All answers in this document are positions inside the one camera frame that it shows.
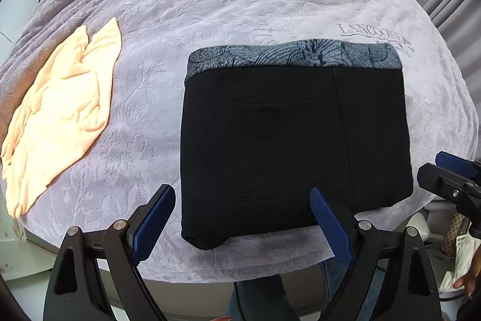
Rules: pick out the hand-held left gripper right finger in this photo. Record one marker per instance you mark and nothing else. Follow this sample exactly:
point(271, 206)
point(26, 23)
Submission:
point(329, 223)

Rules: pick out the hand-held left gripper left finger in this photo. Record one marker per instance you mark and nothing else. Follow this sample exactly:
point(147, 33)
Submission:
point(154, 219)

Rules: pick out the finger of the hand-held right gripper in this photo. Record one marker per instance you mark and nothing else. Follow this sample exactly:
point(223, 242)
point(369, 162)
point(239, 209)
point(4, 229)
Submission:
point(434, 180)
point(454, 165)

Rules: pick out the black pants with grey waistband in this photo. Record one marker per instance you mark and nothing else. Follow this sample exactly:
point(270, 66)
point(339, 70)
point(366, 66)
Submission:
point(293, 148)

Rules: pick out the person's right hand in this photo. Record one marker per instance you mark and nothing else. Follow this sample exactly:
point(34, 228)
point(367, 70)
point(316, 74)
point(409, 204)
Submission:
point(469, 281)

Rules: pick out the white bag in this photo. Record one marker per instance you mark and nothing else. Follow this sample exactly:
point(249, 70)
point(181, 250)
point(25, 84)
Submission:
point(460, 257)

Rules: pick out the person's leg in jeans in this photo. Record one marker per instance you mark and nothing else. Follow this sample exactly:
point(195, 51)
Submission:
point(334, 291)
point(259, 300)

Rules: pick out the lavender embossed blanket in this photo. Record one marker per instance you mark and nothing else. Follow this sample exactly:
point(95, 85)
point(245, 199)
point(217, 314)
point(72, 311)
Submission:
point(150, 99)

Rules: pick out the white furniture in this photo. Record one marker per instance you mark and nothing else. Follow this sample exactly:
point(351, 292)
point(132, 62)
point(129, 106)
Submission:
point(18, 253)

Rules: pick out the peach garment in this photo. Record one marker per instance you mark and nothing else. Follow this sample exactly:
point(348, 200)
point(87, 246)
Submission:
point(56, 118)

